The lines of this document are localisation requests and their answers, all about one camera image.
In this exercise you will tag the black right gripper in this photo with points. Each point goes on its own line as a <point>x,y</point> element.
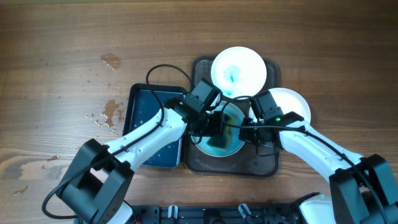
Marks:
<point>249,134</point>

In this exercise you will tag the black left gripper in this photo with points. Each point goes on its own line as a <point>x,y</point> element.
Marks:
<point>217,129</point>

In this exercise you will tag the white plate front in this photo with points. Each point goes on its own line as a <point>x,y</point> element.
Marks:
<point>227,143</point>

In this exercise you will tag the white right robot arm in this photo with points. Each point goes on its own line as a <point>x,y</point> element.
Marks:
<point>362,189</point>

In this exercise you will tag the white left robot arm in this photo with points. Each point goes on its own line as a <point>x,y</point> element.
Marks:
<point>96,182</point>

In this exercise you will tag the black water tray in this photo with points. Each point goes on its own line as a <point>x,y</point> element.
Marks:
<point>142,106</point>

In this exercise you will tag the white plate blue stain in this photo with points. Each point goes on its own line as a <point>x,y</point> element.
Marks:
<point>238,71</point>

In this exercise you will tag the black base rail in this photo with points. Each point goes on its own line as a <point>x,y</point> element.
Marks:
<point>277,213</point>

